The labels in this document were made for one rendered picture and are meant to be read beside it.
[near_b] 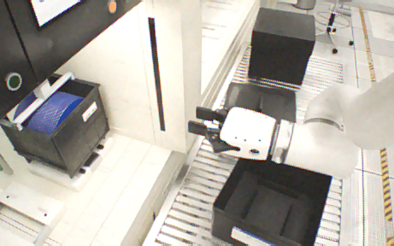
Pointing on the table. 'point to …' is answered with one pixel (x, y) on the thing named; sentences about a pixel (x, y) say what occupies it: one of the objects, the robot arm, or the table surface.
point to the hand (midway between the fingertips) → (201, 120)
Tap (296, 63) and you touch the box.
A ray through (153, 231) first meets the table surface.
